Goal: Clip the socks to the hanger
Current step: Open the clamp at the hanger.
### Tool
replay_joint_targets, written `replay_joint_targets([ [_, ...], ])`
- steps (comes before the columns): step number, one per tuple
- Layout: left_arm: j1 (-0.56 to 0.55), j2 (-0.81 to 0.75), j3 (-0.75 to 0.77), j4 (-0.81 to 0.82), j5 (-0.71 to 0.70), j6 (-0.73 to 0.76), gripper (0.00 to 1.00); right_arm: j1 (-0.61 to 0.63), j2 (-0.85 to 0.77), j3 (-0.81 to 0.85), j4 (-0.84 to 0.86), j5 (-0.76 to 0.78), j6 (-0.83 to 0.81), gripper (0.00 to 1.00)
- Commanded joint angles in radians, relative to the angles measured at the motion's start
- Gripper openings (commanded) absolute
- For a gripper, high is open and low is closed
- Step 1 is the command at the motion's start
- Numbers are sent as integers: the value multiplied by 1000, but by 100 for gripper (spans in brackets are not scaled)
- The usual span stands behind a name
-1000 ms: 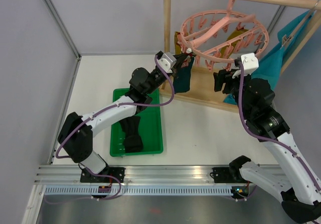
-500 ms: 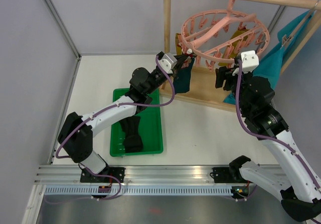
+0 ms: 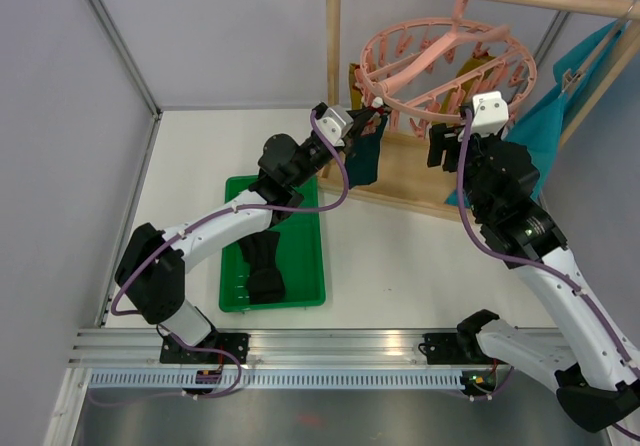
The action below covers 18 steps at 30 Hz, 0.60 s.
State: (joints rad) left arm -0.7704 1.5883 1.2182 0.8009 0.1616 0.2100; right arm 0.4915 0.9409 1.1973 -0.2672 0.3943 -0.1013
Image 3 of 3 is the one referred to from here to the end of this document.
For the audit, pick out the yellow sock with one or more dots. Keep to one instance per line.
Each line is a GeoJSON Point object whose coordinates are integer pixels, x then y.
{"type": "Point", "coordinates": [467, 84]}
{"type": "Point", "coordinates": [355, 87]}

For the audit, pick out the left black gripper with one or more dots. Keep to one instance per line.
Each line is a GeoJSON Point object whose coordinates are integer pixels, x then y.
{"type": "Point", "coordinates": [358, 117]}

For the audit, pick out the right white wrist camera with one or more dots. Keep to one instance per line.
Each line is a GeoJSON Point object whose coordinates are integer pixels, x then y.
{"type": "Point", "coordinates": [489, 113]}

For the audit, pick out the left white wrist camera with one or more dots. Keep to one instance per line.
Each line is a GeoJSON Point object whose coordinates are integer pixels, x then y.
{"type": "Point", "coordinates": [334, 125]}

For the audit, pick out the green plastic tray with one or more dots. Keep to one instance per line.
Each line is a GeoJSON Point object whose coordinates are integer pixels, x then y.
{"type": "Point", "coordinates": [298, 257]}

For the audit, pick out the slotted cable duct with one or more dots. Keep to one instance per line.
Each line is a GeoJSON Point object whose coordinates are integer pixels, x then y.
{"type": "Point", "coordinates": [421, 379]}

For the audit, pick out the metal clip hanger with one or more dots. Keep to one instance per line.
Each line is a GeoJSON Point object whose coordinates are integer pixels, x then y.
{"type": "Point", "coordinates": [572, 79]}

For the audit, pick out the wooden clothes rack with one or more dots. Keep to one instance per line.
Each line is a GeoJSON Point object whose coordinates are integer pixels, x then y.
{"type": "Point", "coordinates": [404, 180]}

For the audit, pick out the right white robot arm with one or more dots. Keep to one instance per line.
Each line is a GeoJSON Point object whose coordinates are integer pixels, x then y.
{"type": "Point", "coordinates": [597, 382]}

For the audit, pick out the aluminium mounting rail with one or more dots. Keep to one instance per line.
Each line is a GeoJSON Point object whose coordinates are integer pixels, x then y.
{"type": "Point", "coordinates": [271, 348]}

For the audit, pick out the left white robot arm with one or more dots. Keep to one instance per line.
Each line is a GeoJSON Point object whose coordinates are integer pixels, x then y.
{"type": "Point", "coordinates": [151, 273]}

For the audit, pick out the pink round clip hanger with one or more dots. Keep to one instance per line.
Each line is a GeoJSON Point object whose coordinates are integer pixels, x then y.
{"type": "Point", "coordinates": [405, 65]}

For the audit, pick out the teal cloth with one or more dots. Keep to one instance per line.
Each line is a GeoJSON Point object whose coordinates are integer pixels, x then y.
{"type": "Point", "coordinates": [540, 129]}

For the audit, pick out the dark teal sock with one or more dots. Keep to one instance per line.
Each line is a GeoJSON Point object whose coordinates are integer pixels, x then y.
{"type": "Point", "coordinates": [363, 161]}

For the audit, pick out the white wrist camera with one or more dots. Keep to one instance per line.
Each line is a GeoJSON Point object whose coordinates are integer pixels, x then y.
{"type": "Point", "coordinates": [489, 113]}
{"type": "Point", "coordinates": [334, 125]}

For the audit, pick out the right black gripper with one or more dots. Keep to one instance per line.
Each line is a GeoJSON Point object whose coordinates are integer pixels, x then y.
{"type": "Point", "coordinates": [454, 141]}

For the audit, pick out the black sock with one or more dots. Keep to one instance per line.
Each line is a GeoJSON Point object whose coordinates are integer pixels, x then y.
{"type": "Point", "coordinates": [265, 284]}

